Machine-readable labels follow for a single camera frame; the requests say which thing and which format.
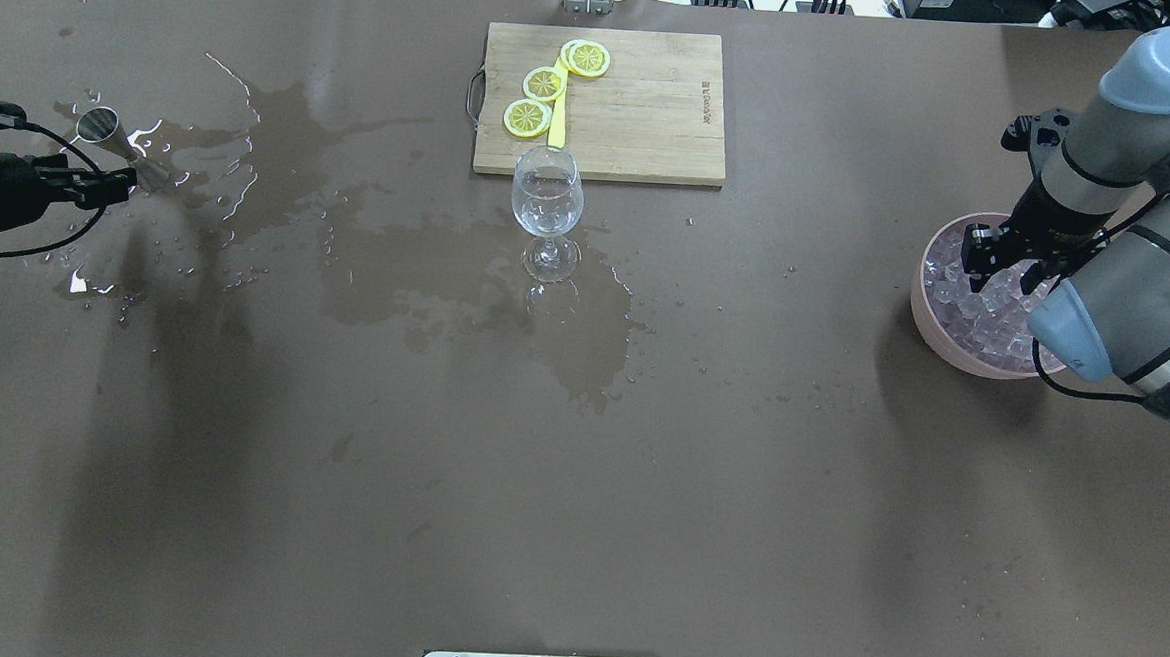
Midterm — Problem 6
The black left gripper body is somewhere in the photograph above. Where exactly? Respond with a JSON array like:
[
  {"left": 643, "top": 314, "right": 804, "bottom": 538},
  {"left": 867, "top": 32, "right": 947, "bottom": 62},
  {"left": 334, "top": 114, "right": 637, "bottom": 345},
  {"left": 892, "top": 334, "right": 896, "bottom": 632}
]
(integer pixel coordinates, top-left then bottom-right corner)
[{"left": 0, "top": 153, "right": 69, "bottom": 231}]

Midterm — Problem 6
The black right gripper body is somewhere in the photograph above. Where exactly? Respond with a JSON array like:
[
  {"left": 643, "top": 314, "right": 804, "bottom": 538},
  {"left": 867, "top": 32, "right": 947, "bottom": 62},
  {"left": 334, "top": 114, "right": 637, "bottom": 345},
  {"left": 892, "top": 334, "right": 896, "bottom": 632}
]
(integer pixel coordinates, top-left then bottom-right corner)
[{"left": 962, "top": 182, "right": 1116, "bottom": 276}]

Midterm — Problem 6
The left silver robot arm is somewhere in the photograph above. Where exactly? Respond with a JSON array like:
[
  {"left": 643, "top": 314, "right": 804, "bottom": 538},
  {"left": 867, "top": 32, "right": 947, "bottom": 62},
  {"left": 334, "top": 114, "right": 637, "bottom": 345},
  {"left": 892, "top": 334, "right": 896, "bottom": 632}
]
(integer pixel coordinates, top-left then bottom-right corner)
[{"left": 0, "top": 154, "right": 138, "bottom": 258}]

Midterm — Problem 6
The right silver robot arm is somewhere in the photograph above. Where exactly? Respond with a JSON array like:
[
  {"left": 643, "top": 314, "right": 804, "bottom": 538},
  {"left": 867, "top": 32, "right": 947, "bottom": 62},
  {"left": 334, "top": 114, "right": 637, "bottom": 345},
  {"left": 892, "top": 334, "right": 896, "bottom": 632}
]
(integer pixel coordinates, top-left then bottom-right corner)
[{"left": 961, "top": 26, "right": 1170, "bottom": 420}]

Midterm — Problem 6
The pink bowl of ice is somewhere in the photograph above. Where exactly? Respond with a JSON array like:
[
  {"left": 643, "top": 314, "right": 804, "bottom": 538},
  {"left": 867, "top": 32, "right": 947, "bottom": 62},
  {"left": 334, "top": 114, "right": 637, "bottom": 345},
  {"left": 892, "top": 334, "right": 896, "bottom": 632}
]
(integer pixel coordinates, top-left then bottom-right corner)
[{"left": 910, "top": 212, "right": 1051, "bottom": 380}]

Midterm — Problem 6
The clear wine glass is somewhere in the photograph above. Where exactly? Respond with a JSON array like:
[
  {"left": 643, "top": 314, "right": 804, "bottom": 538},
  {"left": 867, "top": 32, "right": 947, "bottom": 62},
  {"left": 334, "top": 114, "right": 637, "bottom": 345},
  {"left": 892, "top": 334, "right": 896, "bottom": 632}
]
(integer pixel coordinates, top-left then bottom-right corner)
[{"left": 510, "top": 144, "right": 586, "bottom": 283}]

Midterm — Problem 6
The bamboo cutting board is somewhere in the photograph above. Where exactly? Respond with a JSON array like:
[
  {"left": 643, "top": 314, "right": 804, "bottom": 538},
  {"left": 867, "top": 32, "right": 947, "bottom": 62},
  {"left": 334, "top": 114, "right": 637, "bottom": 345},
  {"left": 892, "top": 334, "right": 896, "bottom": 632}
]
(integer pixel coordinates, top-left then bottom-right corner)
[{"left": 472, "top": 22, "right": 727, "bottom": 188}]

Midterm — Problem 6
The yellow plastic knife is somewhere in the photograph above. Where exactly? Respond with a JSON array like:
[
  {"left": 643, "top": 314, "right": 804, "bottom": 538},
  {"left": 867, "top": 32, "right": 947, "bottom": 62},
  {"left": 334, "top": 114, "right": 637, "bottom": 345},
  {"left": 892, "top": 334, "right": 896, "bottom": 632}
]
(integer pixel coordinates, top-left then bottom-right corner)
[{"left": 546, "top": 57, "right": 571, "bottom": 148}]

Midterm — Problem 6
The far lemon slice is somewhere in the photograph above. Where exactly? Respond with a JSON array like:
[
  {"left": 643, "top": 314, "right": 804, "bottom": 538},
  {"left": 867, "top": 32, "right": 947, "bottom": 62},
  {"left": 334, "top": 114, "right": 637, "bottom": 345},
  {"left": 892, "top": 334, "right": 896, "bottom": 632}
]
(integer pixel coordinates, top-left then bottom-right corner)
[{"left": 559, "top": 39, "right": 612, "bottom": 79}]

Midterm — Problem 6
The middle lemon slice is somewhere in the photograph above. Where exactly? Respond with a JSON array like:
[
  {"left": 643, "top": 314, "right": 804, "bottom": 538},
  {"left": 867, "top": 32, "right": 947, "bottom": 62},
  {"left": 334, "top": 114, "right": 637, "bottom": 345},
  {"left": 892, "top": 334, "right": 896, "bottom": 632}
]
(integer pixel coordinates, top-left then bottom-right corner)
[{"left": 521, "top": 65, "right": 569, "bottom": 104}]

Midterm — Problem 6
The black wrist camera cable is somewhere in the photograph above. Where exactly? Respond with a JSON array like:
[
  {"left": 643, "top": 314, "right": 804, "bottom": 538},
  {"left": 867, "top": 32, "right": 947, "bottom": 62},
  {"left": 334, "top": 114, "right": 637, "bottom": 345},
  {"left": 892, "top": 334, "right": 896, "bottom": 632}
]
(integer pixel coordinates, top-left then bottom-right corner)
[{"left": 1027, "top": 337, "right": 1161, "bottom": 404}]

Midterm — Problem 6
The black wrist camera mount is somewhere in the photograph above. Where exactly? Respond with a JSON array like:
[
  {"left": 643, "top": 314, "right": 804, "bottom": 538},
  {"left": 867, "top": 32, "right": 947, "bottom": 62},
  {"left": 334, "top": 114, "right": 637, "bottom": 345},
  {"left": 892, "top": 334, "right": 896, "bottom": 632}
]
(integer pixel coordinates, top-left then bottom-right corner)
[{"left": 999, "top": 108, "right": 1076, "bottom": 178}]

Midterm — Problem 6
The lemon slice near handle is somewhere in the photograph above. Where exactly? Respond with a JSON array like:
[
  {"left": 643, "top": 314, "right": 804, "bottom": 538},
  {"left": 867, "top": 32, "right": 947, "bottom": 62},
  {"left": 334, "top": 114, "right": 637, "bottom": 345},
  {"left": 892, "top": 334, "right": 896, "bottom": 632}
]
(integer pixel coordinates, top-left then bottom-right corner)
[{"left": 503, "top": 98, "right": 552, "bottom": 138}]

